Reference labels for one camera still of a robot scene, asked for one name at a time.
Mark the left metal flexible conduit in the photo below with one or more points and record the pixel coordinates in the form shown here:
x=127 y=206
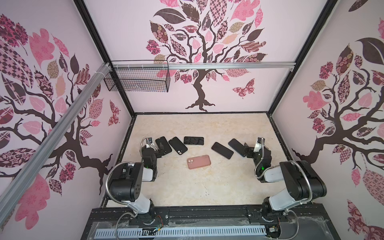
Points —
x=122 y=183

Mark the black phone case horizontal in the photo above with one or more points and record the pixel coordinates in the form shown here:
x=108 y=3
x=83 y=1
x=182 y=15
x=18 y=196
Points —
x=193 y=141

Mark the aluminium rail back horizontal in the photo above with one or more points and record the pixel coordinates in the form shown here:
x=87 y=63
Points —
x=203 y=66

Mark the black base frame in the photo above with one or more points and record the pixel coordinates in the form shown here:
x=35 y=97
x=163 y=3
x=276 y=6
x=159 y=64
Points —
x=305 y=222

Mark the black phone rightmost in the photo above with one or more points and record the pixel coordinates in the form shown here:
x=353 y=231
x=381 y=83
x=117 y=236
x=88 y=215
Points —
x=238 y=147

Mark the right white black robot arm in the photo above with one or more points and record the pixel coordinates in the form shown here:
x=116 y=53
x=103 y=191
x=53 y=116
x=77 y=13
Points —
x=319 y=188

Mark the black phone case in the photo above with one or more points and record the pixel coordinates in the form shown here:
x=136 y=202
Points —
x=164 y=146
x=178 y=145

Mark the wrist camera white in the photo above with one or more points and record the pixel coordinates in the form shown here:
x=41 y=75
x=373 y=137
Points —
x=260 y=146
x=149 y=143

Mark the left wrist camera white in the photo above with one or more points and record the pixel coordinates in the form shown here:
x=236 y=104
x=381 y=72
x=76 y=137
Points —
x=149 y=143

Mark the aluminium rail left diagonal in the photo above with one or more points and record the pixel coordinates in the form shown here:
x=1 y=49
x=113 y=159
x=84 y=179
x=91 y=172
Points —
x=23 y=180

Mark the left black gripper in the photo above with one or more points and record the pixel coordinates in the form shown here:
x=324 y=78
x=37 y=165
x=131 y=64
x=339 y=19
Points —
x=154 y=148

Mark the white slotted cable duct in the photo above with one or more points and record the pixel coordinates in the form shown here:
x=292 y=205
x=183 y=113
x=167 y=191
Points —
x=179 y=232

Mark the black wire basket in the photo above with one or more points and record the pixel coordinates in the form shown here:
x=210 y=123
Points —
x=139 y=76

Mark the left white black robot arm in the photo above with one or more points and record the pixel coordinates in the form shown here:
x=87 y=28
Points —
x=143 y=205

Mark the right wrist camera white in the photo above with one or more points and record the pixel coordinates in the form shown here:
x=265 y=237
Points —
x=260 y=146

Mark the black phone case leftmost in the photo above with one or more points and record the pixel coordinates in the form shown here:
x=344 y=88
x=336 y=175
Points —
x=164 y=146

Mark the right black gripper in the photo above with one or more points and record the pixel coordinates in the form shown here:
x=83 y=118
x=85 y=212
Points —
x=252 y=149

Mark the purple smartphone black screen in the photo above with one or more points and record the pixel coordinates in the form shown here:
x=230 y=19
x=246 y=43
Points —
x=222 y=150

